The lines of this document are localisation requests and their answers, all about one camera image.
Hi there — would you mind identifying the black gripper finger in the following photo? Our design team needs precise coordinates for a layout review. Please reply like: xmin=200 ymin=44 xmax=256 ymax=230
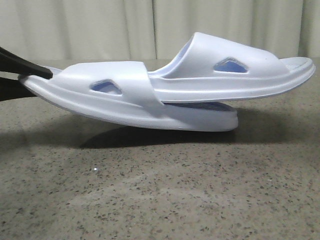
xmin=0 ymin=47 xmax=53 ymax=78

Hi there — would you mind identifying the light blue slipper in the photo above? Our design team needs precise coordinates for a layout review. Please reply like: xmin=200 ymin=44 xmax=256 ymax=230
xmin=19 ymin=61 xmax=238 ymax=132
xmin=148 ymin=32 xmax=316 ymax=103

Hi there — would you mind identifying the white curtain backdrop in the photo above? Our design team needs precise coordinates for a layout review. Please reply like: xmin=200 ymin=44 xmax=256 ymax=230
xmin=0 ymin=0 xmax=320 ymax=60

